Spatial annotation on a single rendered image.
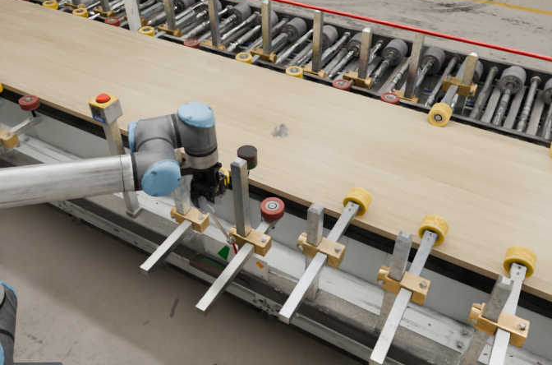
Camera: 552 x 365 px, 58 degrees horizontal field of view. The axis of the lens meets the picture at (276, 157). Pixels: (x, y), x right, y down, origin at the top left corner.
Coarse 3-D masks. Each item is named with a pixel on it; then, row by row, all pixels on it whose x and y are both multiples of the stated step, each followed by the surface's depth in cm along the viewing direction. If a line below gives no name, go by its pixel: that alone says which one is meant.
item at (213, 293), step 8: (264, 224) 165; (272, 224) 167; (264, 232) 163; (248, 248) 158; (240, 256) 155; (248, 256) 157; (232, 264) 153; (240, 264) 153; (224, 272) 151; (232, 272) 151; (216, 280) 149; (224, 280) 149; (216, 288) 147; (224, 288) 149; (208, 296) 144; (216, 296) 145; (200, 304) 142; (208, 304) 142; (200, 312) 143
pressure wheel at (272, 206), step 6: (270, 198) 168; (276, 198) 168; (264, 204) 166; (270, 204) 166; (276, 204) 167; (282, 204) 166; (264, 210) 164; (270, 210) 164; (276, 210) 164; (282, 210) 164; (264, 216) 165; (270, 216) 164; (276, 216) 164; (282, 216) 166
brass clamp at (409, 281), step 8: (384, 272) 137; (408, 272) 137; (376, 280) 138; (384, 280) 136; (392, 280) 135; (408, 280) 135; (416, 280) 135; (424, 280) 135; (384, 288) 138; (392, 288) 136; (400, 288) 135; (408, 288) 133; (416, 288) 133; (416, 296) 133; (424, 296) 132
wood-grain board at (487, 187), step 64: (0, 0) 302; (0, 64) 242; (64, 64) 241; (128, 64) 240; (192, 64) 240; (256, 128) 200; (320, 128) 199; (384, 128) 199; (448, 128) 198; (320, 192) 171; (384, 192) 171; (448, 192) 170; (512, 192) 170; (448, 256) 150
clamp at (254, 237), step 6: (234, 228) 163; (234, 234) 161; (252, 234) 161; (258, 234) 161; (264, 234) 161; (240, 240) 161; (246, 240) 159; (252, 240) 159; (258, 240) 159; (270, 240) 160; (240, 246) 163; (258, 246) 158; (264, 246) 157; (270, 246) 162; (258, 252) 160; (264, 252) 159
